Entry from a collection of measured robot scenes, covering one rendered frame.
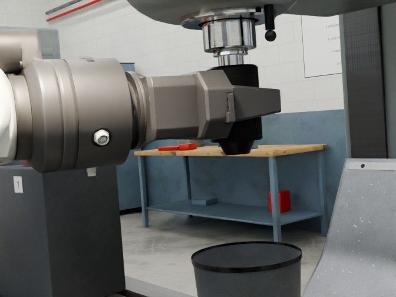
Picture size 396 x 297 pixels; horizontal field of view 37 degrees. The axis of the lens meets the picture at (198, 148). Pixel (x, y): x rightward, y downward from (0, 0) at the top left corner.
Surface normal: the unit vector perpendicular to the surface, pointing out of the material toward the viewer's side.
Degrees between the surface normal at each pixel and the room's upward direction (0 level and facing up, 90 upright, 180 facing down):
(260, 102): 90
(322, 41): 90
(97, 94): 72
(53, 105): 82
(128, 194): 90
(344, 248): 61
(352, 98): 90
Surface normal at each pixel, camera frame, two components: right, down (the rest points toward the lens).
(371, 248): -0.73, -0.37
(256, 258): -0.33, 0.01
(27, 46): 0.37, -0.29
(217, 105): 0.41, 0.02
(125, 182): 0.63, 0.00
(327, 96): -0.77, 0.09
